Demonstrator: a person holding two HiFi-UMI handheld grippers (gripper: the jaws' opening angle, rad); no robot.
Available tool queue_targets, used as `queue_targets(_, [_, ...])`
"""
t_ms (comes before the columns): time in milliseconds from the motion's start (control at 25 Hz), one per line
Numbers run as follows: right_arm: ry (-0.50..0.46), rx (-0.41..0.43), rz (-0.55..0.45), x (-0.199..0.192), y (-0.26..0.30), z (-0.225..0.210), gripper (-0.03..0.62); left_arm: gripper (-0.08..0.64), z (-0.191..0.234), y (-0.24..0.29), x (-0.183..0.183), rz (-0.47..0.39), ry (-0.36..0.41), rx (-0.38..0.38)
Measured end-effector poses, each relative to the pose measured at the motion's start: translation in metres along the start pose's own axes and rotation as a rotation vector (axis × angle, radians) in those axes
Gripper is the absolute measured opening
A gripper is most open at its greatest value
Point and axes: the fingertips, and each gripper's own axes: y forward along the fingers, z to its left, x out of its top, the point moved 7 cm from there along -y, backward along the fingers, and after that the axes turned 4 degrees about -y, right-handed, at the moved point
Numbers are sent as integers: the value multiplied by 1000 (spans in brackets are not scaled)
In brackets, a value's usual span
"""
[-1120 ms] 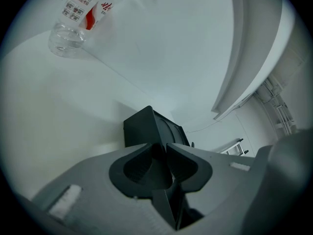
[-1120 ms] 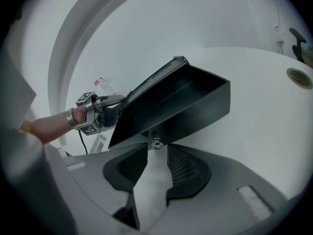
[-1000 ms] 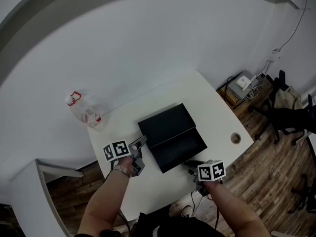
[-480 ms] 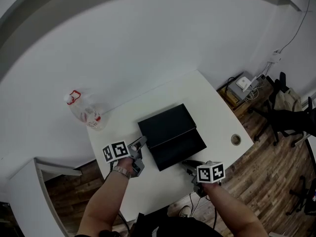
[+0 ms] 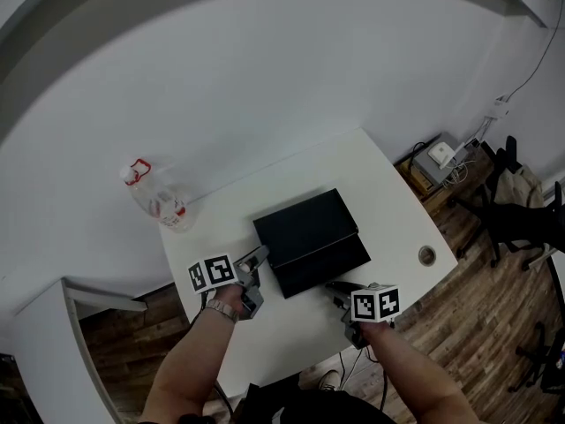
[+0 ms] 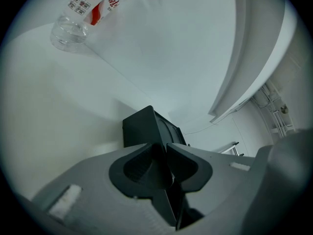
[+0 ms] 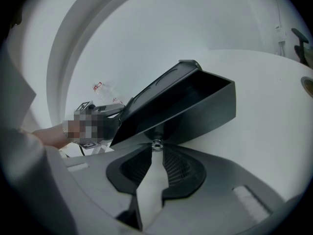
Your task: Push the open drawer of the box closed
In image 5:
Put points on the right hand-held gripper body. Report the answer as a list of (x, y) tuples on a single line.
[(375, 305)]

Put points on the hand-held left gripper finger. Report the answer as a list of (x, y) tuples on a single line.
[(260, 256)]

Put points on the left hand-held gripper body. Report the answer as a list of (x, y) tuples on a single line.
[(212, 274)]

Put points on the black drawer box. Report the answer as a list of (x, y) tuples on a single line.
[(304, 223)]

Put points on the person's left forearm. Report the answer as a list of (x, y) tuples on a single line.
[(185, 369)]

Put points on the person's right forearm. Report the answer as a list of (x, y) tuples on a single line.
[(410, 378)]

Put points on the person's left hand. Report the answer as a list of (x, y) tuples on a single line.
[(231, 298)]

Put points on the silver wristwatch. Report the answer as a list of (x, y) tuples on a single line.
[(223, 311)]

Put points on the person's right white shoe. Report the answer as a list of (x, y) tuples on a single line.
[(329, 380)]

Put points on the person's black clothing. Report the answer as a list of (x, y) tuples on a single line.
[(318, 406)]

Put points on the brown cardboard box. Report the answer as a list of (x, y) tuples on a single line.
[(424, 192)]

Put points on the grey metal box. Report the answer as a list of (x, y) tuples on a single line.
[(428, 168)]

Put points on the white router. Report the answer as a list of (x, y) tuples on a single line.
[(441, 153)]

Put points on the white cabinet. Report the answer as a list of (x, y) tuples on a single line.
[(48, 360)]

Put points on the beige cloth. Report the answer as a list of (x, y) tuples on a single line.
[(518, 186)]

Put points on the white wall socket box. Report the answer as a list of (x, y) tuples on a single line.
[(501, 106)]

